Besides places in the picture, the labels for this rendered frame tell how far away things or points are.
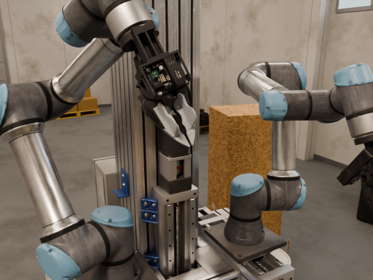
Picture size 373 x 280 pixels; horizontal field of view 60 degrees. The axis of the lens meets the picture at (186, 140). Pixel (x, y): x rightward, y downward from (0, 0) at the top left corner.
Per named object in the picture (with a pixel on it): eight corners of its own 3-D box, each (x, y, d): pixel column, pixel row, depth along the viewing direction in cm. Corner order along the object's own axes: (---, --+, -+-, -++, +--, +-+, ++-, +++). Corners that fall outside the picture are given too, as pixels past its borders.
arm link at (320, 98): (295, 96, 86) (313, 83, 75) (336, 96, 87) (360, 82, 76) (298, 125, 85) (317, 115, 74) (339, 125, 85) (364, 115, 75)
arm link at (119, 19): (105, 29, 58) (145, 14, 60) (116, 52, 58) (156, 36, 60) (105, 9, 51) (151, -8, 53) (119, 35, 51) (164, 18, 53)
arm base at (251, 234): (216, 230, 126) (216, 206, 123) (247, 220, 133) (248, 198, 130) (240, 250, 113) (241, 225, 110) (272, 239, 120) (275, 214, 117)
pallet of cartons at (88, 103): (92, 109, 919) (91, 84, 899) (101, 115, 838) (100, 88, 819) (45, 113, 861) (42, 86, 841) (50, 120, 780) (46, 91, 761)
